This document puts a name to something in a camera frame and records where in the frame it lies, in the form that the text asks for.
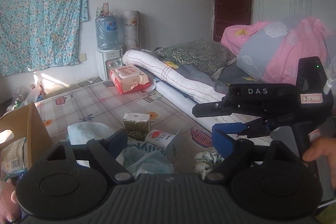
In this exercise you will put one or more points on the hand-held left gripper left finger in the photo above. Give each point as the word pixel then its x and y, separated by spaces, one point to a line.
pixel 118 141

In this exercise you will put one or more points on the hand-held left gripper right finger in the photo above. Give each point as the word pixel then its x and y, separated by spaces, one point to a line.
pixel 223 145

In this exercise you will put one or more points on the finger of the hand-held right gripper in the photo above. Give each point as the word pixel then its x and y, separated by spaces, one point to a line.
pixel 210 109
pixel 228 127

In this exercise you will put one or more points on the brown cardboard box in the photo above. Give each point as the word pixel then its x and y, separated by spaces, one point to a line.
pixel 34 129

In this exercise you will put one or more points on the cotton swabs packet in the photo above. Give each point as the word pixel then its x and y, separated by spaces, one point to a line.
pixel 13 155

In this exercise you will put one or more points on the person's right hand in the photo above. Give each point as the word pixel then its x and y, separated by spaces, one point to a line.
pixel 323 150

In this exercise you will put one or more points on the green scrunchie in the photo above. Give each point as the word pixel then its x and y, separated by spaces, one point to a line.
pixel 207 161

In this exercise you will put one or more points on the green tissue pack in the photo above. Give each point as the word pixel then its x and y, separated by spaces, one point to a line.
pixel 136 127

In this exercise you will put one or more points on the pale green plastic bag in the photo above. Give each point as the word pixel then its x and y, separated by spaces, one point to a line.
pixel 149 163

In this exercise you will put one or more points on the checked floral bed mat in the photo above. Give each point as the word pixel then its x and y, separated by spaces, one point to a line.
pixel 105 103

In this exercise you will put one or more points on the small white red carton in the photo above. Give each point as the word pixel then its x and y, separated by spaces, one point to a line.
pixel 160 142

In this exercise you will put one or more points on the pink grey quilt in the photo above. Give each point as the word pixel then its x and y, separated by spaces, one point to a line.
pixel 278 48

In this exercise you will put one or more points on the white striped rolled blanket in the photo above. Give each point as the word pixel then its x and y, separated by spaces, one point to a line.
pixel 168 71

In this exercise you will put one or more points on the green leaf pillow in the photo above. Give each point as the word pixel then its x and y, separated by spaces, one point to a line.
pixel 199 53

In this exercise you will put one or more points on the lidded red wet wipes pack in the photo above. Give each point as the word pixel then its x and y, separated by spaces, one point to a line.
pixel 126 77

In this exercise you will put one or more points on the white water dispenser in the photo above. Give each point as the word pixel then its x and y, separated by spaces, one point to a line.
pixel 110 61

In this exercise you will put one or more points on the clear plastic bag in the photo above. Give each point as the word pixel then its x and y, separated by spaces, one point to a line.
pixel 32 94

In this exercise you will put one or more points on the rolled floral mat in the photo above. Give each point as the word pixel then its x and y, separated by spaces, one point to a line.
pixel 131 29

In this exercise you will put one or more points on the clear jar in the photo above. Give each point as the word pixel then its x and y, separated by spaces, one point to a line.
pixel 99 12

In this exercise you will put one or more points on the pink bottle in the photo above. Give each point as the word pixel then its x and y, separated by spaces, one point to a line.
pixel 106 8

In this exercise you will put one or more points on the wall socket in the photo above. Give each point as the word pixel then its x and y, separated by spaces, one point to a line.
pixel 82 57

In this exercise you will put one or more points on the teal floral wall cloth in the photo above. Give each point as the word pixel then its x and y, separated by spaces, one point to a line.
pixel 39 22

